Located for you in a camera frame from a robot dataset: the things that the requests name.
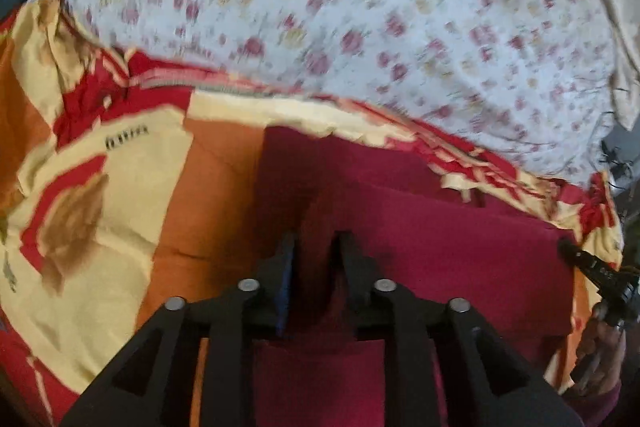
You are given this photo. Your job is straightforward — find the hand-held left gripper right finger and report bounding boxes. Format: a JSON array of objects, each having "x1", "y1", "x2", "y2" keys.
[{"x1": 332, "y1": 231, "x2": 586, "y2": 427}]

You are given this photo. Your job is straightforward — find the maroon small garment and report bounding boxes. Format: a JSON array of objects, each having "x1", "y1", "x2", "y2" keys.
[{"x1": 250, "y1": 126, "x2": 576, "y2": 427}]

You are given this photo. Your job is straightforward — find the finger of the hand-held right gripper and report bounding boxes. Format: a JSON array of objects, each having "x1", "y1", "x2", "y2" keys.
[{"x1": 556, "y1": 238, "x2": 640, "y2": 300}]

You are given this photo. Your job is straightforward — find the beige cloth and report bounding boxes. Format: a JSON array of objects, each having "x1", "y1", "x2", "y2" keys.
[{"x1": 592, "y1": 0, "x2": 640, "y2": 132}]

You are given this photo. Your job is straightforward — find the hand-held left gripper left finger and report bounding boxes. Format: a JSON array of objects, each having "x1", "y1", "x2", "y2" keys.
[{"x1": 60, "y1": 231, "x2": 301, "y2": 427}]

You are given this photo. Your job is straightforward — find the black cables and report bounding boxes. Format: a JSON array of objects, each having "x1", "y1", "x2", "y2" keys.
[{"x1": 600, "y1": 139, "x2": 636, "y2": 192}]

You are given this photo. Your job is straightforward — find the person's maroon sleeved forearm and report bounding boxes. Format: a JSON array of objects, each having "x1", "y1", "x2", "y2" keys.
[{"x1": 562, "y1": 379, "x2": 623, "y2": 427}]

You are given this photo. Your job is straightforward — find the white floral bedsheet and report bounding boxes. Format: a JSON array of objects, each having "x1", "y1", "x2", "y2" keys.
[{"x1": 27, "y1": 0, "x2": 621, "y2": 188}]

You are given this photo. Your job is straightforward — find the orange red cream patterned blanket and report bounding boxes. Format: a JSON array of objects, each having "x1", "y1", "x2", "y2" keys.
[{"x1": 0, "y1": 0, "x2": 626, "y2": 427}]

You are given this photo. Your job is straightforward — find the person's right hand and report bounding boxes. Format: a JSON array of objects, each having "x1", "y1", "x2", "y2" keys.
[{"x1": 572, "y1": 319, "x2": 628, "y2": 395}]

